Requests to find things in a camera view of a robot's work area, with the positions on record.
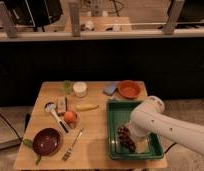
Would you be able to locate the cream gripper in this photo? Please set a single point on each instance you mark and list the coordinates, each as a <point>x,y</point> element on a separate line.
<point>142,145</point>

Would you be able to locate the dark red grape bunch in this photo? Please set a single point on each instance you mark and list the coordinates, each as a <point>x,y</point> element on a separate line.
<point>124,138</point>

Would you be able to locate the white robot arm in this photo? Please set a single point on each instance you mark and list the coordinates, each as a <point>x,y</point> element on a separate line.
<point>148,118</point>

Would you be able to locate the white plastic cup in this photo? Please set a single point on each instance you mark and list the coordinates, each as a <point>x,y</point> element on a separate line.
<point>80,89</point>

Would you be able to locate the green plastic cup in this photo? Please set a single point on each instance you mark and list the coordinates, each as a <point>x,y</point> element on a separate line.
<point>67,87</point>

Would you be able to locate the green plastic tray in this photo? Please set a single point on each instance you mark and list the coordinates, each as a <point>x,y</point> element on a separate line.
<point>118,114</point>

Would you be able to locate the orange plastic bowl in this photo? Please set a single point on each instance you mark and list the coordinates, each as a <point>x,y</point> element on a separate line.
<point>128,89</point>

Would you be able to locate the blue sponge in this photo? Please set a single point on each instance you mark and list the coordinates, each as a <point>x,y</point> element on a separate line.
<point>110,89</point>

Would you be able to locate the yellow banana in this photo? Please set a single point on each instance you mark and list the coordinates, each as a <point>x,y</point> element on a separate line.
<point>86,107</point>

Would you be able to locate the silver fork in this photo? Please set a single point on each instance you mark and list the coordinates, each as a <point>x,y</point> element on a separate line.
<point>69,152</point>

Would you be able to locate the orange fruit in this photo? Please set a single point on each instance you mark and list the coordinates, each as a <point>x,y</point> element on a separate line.
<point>70,116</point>

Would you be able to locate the small wooden block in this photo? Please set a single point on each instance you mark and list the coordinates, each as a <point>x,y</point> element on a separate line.
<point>61,104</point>

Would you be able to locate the dark red bowl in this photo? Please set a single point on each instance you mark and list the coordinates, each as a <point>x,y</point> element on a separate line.
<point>47,142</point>

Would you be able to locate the green leafy vegetable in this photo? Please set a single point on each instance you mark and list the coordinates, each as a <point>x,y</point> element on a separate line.
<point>29,143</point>

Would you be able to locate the black monitor upper left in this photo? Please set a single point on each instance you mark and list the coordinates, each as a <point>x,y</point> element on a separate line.
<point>36,13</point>

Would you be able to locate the white handled brush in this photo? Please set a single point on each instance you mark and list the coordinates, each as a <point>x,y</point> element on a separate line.
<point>50,107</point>

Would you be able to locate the metal frame rail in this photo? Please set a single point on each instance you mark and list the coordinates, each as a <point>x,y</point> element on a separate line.
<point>111,19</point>

